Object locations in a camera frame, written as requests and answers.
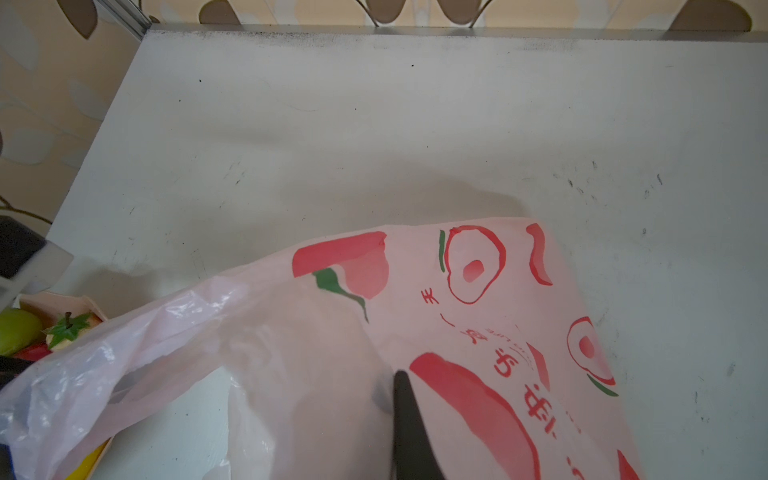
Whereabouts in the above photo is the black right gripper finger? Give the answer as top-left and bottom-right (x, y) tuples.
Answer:
(393, 370), (445, 480)

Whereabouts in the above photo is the pink plastic bag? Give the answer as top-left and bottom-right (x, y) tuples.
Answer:
(1, 218), (643, 479)

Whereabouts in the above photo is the peach fruit plate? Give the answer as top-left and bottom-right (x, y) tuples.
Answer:
(17, 292), (115, 480)

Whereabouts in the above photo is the green pear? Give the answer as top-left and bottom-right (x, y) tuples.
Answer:
(0, 308), (43, 356)

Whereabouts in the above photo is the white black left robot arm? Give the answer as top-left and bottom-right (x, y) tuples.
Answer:
(0, 215), (73, 310)

